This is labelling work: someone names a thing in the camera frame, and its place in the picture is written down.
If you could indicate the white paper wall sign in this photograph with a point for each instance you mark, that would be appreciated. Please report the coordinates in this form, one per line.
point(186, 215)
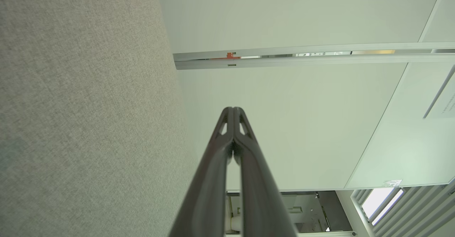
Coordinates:
point(444, 101)

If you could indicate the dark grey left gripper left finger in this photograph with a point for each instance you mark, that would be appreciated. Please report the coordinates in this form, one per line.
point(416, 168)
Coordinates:
point(204, 194)

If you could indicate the white slatted blind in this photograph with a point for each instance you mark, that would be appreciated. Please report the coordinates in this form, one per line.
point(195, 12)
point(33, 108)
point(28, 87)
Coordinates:
point(419, 208)

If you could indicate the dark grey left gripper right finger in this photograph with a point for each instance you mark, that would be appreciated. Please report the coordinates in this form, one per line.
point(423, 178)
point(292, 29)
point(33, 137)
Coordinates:
point(261, 194)

